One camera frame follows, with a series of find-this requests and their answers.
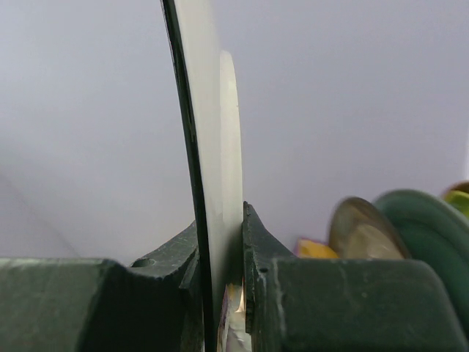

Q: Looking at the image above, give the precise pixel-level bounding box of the white square plate black rim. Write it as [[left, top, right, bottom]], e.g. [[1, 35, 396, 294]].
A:
[[161, 1, 243, 351]]

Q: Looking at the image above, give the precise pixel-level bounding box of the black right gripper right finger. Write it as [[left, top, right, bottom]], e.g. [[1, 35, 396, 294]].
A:
[[242, 204, 468, 351]]

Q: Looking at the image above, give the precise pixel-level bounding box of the green scalloped plate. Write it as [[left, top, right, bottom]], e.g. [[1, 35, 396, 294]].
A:
[[443, 181, 469, 218]]

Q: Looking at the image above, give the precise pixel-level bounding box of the yellow polka dot plate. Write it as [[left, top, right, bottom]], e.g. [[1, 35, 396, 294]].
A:
[[295, 238, 339, 259]]

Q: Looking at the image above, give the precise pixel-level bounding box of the teal round plate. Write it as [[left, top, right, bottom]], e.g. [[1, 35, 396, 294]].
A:
[[372, 188, 469, 294]]

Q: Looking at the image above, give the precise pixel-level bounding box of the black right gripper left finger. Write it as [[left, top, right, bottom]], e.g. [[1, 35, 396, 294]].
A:
[[1, 225, 204, 351]]

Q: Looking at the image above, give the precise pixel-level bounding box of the brown rimmed cream plate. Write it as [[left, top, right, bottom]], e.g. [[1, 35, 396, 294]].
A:
[[328, 197, 411, 260]]

